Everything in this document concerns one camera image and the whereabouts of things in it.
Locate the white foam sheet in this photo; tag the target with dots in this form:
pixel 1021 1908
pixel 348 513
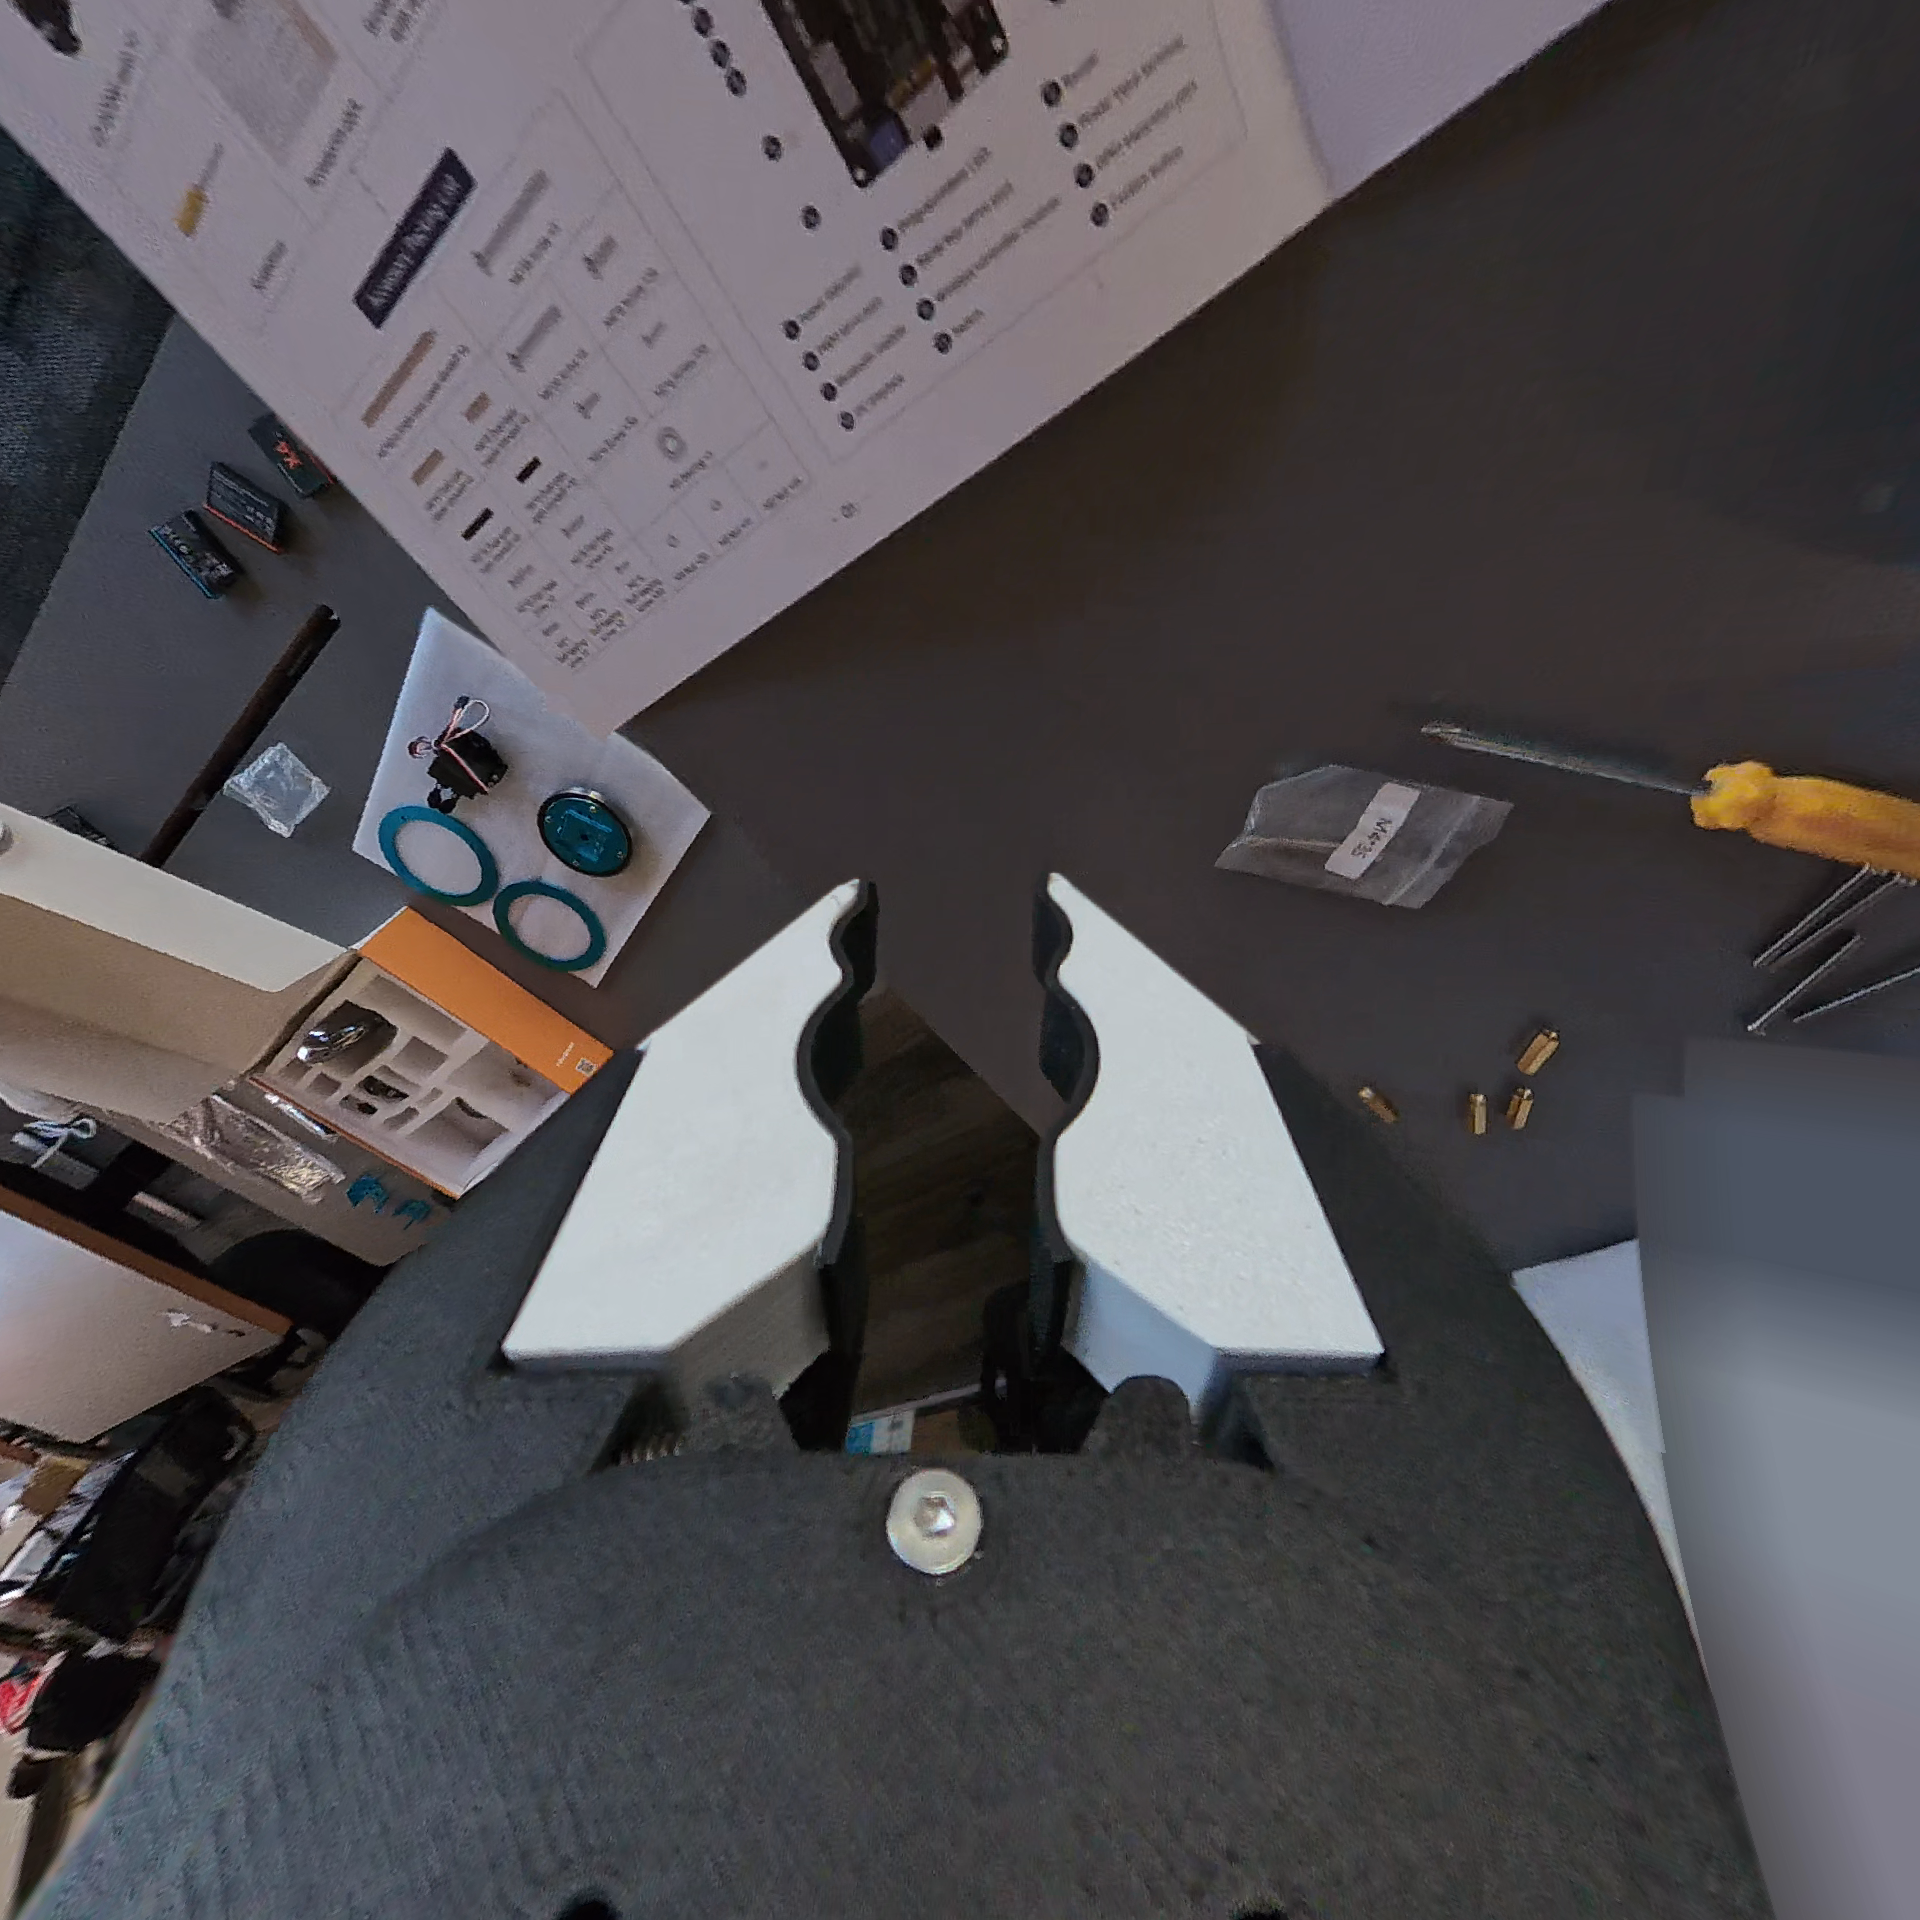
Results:
pixel 629 779

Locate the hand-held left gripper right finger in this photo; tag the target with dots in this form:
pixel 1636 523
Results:
pixel 1202 1200

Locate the small teal plastic parts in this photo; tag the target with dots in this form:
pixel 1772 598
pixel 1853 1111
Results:
pixel 376 1193

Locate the silver foil bag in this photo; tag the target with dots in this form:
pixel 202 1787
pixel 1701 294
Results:
pixel 240 1148

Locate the dark grey desk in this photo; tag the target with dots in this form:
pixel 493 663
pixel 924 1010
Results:
pixel 120 674
pixel 1202 600

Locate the labelled bag of long screws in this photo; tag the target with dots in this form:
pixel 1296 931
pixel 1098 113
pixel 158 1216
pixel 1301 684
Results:
pixel 1307 840

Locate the person's white garment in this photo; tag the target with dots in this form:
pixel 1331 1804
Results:
pixel 1590 1380

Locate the beige box lid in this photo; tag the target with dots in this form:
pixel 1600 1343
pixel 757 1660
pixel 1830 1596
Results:
pixel 136 960

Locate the small blue edged circuit module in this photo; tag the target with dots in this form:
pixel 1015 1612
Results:
pixel 196 552

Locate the empty clear plastic bag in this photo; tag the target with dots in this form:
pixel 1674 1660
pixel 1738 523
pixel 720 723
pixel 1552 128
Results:
pixel 277 786

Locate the white instruction booklet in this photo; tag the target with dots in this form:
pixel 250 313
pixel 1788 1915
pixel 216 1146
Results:
pixel 676 225

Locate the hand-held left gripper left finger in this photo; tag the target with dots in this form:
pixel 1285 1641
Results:
pixel 676 1214

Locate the white table with brown edge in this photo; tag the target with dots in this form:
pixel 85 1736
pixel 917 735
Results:
pixel 107 1319

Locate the teal round wheel hub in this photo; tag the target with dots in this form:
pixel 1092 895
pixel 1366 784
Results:
pixel 581 827

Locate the small red edged circuit module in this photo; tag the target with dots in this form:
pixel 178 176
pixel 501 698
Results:
pixel 245 507
pixel 294 456

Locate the orange and white kit box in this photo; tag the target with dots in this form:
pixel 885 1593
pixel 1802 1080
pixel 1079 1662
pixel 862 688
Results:
pixel 495 996

